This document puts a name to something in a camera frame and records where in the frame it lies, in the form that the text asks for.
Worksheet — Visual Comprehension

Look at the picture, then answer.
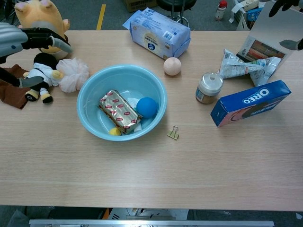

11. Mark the clear lidded spice jar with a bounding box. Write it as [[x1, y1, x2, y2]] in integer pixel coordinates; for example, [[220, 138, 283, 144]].
[[195, 72, 224, 105]]

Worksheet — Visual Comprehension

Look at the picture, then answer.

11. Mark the black-haired plush doll white shirt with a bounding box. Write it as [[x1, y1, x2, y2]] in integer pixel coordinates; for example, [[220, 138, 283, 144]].
[[23, 52, 65, 104]]

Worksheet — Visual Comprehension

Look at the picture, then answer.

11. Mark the blue rubber ball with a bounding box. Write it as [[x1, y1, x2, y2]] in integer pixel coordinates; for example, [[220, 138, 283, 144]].
[[136, 96, 159, 119]]

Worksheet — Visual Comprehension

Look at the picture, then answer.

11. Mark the yellow plush paw toy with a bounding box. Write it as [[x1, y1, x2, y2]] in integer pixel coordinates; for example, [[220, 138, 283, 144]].
[[14, 0, 71, 54]]

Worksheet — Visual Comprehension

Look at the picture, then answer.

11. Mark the light blue plastic basin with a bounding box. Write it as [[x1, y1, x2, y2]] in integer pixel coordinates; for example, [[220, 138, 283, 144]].
[[76, 64, 168, 142]]

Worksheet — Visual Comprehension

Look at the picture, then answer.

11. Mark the aluminium profile rail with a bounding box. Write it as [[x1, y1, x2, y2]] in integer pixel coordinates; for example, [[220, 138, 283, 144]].
[[28, 219, 275, 227]]

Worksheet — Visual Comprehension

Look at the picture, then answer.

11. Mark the blue Oreo cookie box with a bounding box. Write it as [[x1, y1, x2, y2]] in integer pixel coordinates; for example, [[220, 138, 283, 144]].
[[210, 79, 292, 128]]

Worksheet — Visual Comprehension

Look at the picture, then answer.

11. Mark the crumpled silver snack bag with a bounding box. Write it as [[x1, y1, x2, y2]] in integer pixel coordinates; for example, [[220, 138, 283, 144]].
[[217, 49, 282, 87]]

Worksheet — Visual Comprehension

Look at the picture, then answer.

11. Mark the brown cardboard box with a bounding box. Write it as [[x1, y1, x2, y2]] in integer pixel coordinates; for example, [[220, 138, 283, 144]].
[[122, 0, 158, 13]]

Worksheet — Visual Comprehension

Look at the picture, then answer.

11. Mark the peach coloured ball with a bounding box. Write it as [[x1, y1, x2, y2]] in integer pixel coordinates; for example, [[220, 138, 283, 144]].
[[163, 57, 182, 77]]

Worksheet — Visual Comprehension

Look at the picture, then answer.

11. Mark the white pink bath pouf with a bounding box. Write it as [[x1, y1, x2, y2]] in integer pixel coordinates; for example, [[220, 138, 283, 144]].
[[56, 58, 90, 93]]

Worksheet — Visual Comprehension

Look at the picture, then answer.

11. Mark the white open carton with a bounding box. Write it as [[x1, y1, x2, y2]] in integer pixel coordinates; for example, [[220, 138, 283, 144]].
[[228, 0, 268, 31]]

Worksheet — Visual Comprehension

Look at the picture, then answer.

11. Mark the light blue tissue pack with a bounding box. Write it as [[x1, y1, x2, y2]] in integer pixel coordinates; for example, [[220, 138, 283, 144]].
[[122, 7, 191, 60]]

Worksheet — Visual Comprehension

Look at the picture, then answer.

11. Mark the brown cloth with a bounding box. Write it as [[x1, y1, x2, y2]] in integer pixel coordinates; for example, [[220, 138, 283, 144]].
[[0, 64, 31, 109]]

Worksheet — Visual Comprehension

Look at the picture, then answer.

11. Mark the gold binder clip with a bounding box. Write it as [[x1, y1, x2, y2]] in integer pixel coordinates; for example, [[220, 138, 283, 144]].
[[167, 125, 180, 140]]

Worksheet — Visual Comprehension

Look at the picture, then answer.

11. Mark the grey black left robot hand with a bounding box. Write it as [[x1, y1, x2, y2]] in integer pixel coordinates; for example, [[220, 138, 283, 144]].
[[0, 22, 74, 88]]

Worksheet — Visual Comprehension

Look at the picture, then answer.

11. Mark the beige round bowl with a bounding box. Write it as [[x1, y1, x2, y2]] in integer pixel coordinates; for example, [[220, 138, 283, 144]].
[[39, 35, 71, 60]]

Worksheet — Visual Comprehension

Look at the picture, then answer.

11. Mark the black stool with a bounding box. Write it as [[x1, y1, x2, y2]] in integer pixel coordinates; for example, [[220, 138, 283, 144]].
[[156, 0, 197, 26]]

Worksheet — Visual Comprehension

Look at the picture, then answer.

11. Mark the gold foil biscuit pack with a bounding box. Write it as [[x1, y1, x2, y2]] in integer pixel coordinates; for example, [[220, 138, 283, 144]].
[[98, 89, 143, 135]]

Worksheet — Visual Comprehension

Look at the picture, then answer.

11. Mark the open cardboard box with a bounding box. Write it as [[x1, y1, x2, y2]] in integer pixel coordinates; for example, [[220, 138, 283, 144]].
[[236, 0, 303, 71]]

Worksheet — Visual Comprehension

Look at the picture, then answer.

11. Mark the blue snack package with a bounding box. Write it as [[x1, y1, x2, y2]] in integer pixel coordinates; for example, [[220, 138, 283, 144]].
[[247, 8, 264, 28]]

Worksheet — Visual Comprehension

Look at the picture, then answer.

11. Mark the grey black right robot hand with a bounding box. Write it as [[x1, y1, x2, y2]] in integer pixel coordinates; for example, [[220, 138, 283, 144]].
[[268, 0, 303, 52]]

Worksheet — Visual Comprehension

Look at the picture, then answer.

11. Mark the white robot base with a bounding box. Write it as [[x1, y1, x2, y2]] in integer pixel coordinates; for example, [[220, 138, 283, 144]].
[[107, 207, 189, 220]]

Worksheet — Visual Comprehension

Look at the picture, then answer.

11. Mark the red-capped white bottle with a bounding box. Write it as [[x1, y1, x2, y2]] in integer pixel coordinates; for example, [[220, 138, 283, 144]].
[[214, 0, 228, 21]]

